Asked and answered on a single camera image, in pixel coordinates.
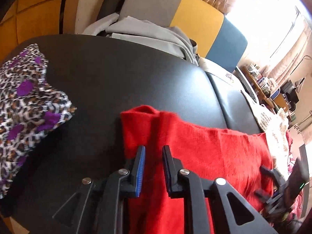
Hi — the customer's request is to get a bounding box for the middle window curtain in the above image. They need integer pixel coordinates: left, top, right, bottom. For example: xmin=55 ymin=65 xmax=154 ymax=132
xmin=268 ymin=24 xmax=311 ymax=87

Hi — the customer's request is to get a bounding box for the cream cable knit sweater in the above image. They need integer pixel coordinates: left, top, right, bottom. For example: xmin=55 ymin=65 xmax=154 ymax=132
xmin=241 ymin=90 xmax=289 ymax=180

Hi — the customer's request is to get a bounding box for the grey yellow blue armchair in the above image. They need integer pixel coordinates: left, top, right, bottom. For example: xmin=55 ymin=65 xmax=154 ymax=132
xmin=97 ymin=0 xmax=259 ymax=103

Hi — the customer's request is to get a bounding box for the grey hooded sweatshirt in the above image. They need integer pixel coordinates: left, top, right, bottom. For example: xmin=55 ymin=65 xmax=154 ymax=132
xmin=83 ymin=13 xmax=200 ymax=65

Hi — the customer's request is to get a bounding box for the white printed cushion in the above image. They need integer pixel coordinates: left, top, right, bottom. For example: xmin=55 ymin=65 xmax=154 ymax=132
xmin=198 ymin=57 xmax=242 ymax=87

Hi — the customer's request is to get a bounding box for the leopard print purple cloth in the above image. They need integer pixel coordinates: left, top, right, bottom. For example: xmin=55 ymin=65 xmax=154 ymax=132
xmin=1 ymin=43 xmax=76 ymax=198

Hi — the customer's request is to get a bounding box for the black monitor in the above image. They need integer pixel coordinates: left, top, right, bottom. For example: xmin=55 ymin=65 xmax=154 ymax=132
xmin=281 ymin=80 xmax=299 ymax=112

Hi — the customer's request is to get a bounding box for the wooden desk with clutter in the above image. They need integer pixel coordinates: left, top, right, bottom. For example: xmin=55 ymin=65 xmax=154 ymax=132
xmin=242 ymin=66 xmax=289 ymax=113

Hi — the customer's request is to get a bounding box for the red knit sweater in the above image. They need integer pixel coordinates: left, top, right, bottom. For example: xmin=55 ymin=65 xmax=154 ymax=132
xmin=120 ymin=106 xmax=273 ymax=233

